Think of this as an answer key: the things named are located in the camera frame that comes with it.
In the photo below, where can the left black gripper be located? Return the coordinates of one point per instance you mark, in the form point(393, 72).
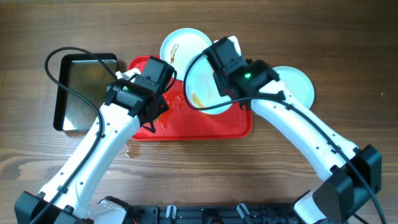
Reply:
point(152, 118)

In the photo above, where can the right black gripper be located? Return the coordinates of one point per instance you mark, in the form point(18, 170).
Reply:
point(219, 84)

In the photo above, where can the white plate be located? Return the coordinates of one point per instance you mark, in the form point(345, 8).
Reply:
point(181, 46)
point(201, 87)
point(298, 83)

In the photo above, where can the white plate top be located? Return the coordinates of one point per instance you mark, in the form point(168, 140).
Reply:
point(181, 46)

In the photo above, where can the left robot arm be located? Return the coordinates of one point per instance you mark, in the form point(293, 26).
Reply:
point(129, 103)

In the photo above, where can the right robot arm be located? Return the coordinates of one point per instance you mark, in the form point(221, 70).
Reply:
point(351, 176)

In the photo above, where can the red plastic tray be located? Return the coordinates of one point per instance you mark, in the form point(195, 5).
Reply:
point(181, 122)

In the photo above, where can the black metal tray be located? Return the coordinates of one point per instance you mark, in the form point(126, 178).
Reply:
point(86, 76)

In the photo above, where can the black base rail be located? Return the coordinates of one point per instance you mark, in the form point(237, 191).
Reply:
point(260, 214)

